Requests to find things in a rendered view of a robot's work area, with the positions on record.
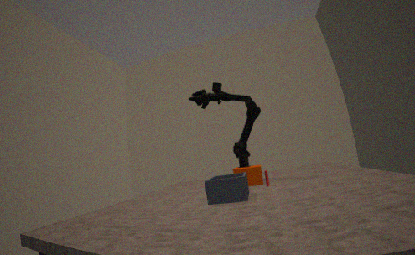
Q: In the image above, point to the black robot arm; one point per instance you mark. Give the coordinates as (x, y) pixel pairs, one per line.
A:
(251, 115)

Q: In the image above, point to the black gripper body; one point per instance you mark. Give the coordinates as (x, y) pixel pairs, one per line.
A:
(203, 97)

